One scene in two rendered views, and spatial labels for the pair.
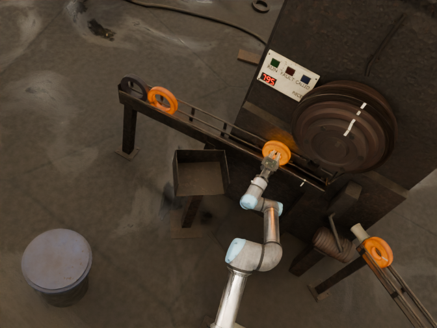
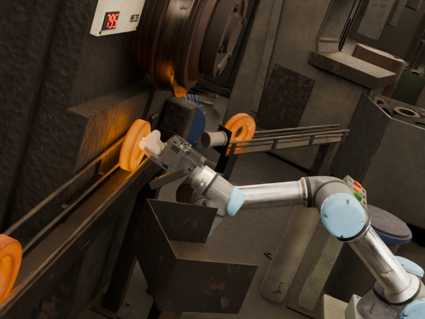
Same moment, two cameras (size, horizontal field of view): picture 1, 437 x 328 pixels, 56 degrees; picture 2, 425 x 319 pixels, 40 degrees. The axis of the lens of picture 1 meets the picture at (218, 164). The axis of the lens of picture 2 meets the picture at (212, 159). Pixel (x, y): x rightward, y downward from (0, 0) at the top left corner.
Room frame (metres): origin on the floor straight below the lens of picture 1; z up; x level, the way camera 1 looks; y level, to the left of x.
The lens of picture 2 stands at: (1.23, 1.31, 1.33)
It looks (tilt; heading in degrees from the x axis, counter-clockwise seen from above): 19 degrees down; 268
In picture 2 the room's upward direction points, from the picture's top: 20 degrees clockwise
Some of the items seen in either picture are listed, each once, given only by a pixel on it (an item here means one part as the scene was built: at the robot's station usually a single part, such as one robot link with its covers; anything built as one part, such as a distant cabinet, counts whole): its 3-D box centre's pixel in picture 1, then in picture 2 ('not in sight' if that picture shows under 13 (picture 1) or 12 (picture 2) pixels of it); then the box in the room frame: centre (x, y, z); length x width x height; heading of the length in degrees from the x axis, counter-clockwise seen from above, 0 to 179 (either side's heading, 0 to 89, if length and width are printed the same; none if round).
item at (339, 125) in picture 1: (334, 146); (226, 31); (1.27, -0.45, 1.11); 0.28 x 0.06 x 0.28; 81
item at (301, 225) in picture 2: not in sight; (291, 247); (0.69, -1.00, 0.26); 0.12 x 0.12 x 0.52
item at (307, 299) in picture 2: not in sight; (330, 248); (0.53, -1.02, 0.31); 0.24 x 0.16 x 0.62; 81
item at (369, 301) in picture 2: not in sight; (382, 304); (0.46, -0.44, 0.43); 0.15 x 0.15 x 0.10
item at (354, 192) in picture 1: (343, 199); (172, 132); (1.34, -0.70, 0.68); 0.11 x 0.08 x 0.24; 171
